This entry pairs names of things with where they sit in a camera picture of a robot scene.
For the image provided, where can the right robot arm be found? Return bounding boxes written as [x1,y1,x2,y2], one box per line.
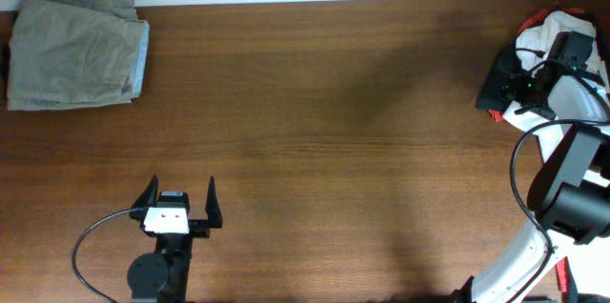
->
[450,30,609,302]

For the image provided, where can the black cable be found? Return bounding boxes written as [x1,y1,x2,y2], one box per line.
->
[71,207,144,303]
[508,48,610,303]

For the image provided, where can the black and red shirt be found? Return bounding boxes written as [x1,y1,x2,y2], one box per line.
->
[476,7,609,122]

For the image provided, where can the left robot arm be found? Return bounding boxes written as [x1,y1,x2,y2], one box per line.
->
[127,176,223,303]

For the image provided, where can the left black cable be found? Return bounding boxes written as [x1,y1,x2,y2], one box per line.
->
[71,207,144,303]

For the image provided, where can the folded khaki trousers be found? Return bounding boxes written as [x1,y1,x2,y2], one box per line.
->
[7,0,150,111]

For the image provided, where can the white t-shirt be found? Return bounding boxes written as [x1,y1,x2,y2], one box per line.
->
[503,10,609,298]

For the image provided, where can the right black cable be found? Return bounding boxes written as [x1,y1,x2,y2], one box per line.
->
[508,48,610,303]

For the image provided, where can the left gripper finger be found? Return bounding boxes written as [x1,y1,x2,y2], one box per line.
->
[129,175,158,221]
[205,176,223,229]

